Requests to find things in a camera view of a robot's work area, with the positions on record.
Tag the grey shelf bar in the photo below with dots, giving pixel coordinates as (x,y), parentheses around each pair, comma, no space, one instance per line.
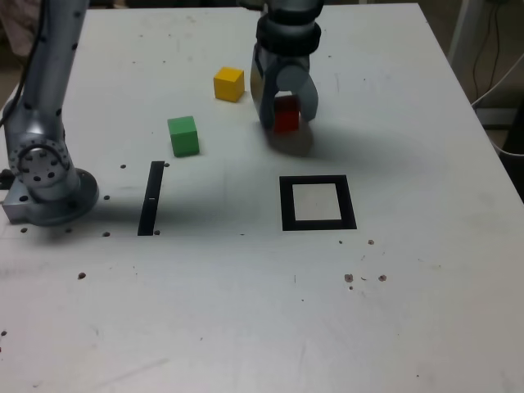
(499,116)

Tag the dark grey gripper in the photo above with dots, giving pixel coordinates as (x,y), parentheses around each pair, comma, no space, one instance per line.
(286,59)

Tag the black tape strip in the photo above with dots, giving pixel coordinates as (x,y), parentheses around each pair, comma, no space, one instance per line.
(149,213)

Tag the green cube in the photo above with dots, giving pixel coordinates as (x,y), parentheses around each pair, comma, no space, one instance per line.
(184,137)

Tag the yellow cube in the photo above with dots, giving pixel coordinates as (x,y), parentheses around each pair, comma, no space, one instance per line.
(228,84)

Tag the white metal post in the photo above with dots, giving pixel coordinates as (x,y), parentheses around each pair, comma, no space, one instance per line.
(460,28)

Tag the black tape square outline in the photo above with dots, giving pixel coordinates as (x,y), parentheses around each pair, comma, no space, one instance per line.
(285,204)

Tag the red cube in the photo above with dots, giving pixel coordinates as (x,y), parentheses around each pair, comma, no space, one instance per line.
(285,118)

